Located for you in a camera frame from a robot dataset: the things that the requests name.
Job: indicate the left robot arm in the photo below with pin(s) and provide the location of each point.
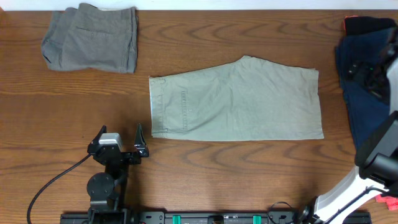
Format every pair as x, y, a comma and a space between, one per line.
107, 189

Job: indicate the navy blue garment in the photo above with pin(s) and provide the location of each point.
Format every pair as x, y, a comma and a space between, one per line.
365, 111

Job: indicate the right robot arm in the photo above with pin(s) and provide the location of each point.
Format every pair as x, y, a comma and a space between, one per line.
375, 171

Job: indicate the light khaki shorts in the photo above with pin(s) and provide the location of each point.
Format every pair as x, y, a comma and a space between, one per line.
251, 99

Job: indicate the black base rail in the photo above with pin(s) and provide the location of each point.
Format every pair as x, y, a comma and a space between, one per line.
178, 218

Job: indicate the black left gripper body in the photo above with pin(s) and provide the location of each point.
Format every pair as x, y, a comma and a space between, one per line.
131, 160

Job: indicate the red cloth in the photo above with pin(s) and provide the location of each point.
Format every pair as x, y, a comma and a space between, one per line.
391, 202

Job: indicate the folded grey shorts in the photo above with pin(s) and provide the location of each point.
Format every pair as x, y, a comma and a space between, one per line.
89, 37

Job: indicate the black garment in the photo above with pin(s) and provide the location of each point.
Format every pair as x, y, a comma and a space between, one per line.
357, 25

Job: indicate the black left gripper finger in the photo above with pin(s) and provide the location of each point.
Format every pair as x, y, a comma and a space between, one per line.
140, 143
96, 139

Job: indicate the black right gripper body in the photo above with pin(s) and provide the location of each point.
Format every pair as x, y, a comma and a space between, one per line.
369, 75

